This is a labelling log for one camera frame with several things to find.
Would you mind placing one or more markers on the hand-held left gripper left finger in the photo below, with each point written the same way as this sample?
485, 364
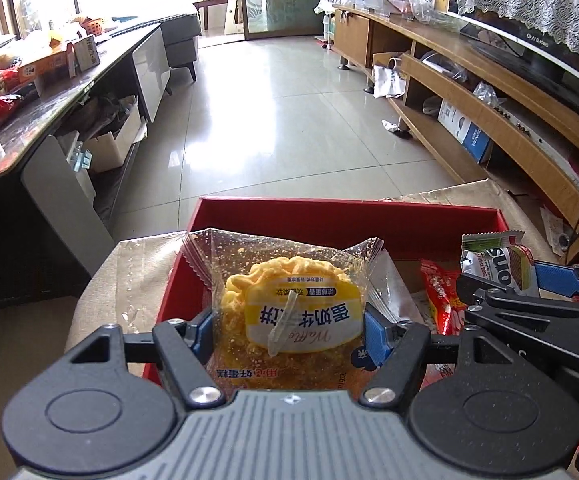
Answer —
203, 332

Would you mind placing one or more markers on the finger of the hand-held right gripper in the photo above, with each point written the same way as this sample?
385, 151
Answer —
474, 287
557, 277

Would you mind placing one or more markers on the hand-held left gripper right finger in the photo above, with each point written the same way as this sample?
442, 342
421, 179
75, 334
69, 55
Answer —
375, 336

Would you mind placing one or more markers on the green and white wafer packet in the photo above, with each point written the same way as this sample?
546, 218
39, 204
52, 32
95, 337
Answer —
494, 260

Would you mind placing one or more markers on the yellow waffle cake clear packet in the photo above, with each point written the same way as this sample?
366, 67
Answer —
289, 310

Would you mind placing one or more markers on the red cardboard box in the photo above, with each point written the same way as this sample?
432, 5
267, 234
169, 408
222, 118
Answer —
319, 220

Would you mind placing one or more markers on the red snack packet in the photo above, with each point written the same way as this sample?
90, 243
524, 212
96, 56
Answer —
442, 295

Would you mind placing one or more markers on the blue and white box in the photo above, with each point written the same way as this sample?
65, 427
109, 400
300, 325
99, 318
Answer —
464, 130

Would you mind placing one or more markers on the wooden television stand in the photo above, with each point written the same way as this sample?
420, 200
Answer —
494, 95

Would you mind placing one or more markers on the white storage box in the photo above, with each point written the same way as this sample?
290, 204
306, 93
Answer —
114, 145

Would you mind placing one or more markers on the white plastic bag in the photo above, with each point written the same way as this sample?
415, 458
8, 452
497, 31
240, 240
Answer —
388, 82

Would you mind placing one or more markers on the black curved television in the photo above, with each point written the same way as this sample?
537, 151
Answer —
544, 55

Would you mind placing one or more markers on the dark glass-top coffee table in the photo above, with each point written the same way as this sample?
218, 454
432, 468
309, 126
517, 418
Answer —
44, 110

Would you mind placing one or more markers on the clear plastic bag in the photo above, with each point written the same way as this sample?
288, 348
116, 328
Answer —
429, 2

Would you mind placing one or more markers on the grey sofa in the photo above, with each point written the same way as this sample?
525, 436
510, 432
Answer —
179, 35

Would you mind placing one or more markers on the brown and white carton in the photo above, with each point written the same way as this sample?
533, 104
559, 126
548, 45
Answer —
86, 52

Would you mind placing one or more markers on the orange cardboard box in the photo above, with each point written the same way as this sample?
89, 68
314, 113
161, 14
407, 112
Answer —
44, 65

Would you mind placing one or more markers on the orange basket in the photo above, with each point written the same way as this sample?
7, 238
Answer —
91, 26

